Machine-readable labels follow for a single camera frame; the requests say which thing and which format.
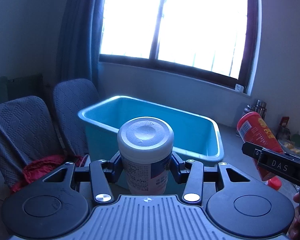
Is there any green round lid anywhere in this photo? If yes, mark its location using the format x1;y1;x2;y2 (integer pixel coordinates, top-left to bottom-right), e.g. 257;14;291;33
290;133;300;147

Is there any far grey fabric chair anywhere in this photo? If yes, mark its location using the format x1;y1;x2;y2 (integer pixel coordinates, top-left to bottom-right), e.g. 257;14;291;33
52;79;100;156

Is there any red cloth on chair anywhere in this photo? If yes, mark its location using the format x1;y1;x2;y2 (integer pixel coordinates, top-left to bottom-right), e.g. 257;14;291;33
10;154;89;194

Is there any dark blue curtain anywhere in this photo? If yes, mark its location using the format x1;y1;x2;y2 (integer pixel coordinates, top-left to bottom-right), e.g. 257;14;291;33
56;0;104;83

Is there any white device on windowsill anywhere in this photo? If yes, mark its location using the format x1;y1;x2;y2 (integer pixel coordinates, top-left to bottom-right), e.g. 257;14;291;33
235;84;245;93

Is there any white bowl with food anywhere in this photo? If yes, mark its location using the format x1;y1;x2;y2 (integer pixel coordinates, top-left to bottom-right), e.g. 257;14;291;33
282;141;300;155

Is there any red canister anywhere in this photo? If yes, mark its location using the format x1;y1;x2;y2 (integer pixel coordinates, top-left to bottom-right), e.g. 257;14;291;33
237;112;283;191

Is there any steel thermos bottle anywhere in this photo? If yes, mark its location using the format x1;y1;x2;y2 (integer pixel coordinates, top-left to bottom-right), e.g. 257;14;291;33
255;100;267;119

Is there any blue plastic storage bin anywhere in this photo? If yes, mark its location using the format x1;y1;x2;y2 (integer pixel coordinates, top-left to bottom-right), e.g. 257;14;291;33
78;95;225;189

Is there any grey fabric chair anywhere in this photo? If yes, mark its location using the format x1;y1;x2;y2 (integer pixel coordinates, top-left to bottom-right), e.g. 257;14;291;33
52;79;100;156
0;96;65;188

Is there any white lidded canister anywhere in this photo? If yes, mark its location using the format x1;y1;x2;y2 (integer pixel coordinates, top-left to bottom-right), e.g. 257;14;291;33
117;116;174;195

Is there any near grey fabric chair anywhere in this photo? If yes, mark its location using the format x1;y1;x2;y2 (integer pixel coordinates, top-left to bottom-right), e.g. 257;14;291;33
0;96;65;188

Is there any pink water bottle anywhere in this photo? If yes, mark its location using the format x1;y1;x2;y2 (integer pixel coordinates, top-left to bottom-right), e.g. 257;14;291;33
242;105;255;116

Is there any small red box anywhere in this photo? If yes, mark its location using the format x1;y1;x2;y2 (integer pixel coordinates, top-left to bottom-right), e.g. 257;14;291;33
280;116;289;128

